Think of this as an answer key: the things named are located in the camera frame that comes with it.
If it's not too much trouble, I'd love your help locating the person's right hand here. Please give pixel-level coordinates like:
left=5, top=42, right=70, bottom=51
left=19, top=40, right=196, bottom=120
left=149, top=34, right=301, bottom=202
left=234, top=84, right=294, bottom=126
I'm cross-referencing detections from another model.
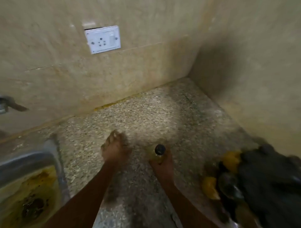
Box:
left=149, top=149, right=175, bottom=185

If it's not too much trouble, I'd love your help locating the person's left forearm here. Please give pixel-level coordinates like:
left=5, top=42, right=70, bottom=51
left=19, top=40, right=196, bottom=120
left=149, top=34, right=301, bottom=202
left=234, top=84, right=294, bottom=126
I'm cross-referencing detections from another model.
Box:
left=42, top=162, right=123, bottom=228

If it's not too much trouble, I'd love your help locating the person's right forearm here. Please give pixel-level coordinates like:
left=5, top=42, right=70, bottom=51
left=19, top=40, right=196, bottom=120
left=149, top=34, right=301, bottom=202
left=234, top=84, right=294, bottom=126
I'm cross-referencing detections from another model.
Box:
left=162, top=181, right=220, bottom=228

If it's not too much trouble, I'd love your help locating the metal tap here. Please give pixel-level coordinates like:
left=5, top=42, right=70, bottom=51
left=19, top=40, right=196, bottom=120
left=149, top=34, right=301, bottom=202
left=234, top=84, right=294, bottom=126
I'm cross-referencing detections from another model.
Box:
left=0, top=96, right=29, bottom=115

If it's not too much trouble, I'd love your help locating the black cloth bag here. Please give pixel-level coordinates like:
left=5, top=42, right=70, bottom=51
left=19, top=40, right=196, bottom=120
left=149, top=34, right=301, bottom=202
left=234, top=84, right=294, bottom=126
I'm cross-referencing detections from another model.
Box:
left=217, top=144, right=301, bottom=228

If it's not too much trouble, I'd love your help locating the steel sink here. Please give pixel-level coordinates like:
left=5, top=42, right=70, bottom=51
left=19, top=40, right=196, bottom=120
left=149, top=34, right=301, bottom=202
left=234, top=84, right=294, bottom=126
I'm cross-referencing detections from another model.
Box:
left=0, top=135, right=71, bottom=228

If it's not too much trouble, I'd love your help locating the white wall socket plate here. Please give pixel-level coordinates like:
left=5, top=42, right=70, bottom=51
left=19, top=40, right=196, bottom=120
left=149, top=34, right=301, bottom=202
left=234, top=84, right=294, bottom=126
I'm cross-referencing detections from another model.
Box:
left=85, top=25, right=121, bottom=54

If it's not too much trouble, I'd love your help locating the yellow bottle with black cap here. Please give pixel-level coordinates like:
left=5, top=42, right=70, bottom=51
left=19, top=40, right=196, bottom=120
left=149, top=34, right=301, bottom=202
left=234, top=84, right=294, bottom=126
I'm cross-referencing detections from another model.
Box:
left=147, top=144, right=168, bottom=165

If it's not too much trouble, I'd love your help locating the person's left hand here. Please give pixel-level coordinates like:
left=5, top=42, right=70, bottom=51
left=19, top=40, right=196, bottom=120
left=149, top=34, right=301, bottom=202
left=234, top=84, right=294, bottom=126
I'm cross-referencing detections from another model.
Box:
left=101, top=130, right=132, bottom=167

